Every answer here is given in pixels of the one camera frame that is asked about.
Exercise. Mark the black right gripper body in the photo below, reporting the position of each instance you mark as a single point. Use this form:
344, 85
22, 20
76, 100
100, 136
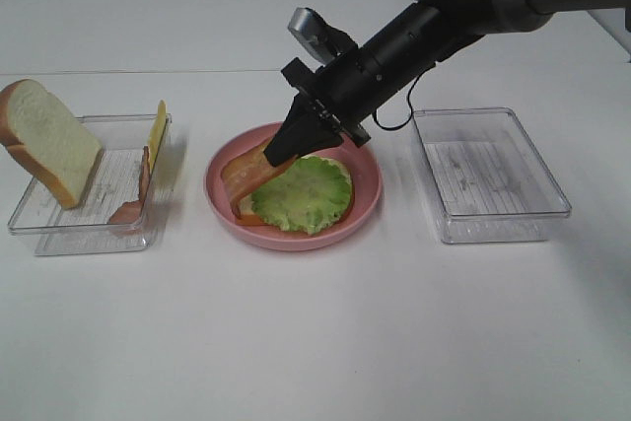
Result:
356, 83

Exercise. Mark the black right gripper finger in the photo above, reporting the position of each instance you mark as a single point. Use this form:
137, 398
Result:
296, 135
325, 137

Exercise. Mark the green lettuce leaf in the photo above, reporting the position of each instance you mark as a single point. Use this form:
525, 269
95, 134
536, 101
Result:
303, 194

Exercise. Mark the bacon strip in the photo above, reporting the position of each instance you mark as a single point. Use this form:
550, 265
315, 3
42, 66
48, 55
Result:
247, 172
127, 217

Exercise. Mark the white bread slice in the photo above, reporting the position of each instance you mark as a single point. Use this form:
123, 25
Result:
246, 216
42, 135

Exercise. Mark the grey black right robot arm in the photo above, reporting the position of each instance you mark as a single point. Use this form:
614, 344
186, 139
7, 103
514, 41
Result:
467, 21

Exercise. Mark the pink round plate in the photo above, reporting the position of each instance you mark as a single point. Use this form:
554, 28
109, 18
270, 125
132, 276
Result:
360, 162

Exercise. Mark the yellow cheese slice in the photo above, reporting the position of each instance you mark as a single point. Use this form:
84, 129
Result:
156, 133

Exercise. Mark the right clear plastic tray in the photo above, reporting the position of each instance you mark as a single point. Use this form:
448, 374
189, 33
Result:
485, 180

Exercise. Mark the clear plastic tray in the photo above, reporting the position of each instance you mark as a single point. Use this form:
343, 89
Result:
485, 180
49, 230

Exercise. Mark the left clear plastic tray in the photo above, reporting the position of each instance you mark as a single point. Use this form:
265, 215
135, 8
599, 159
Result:
49, 230

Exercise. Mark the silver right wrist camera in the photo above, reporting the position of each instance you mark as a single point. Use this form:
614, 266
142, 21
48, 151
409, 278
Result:
322, 41

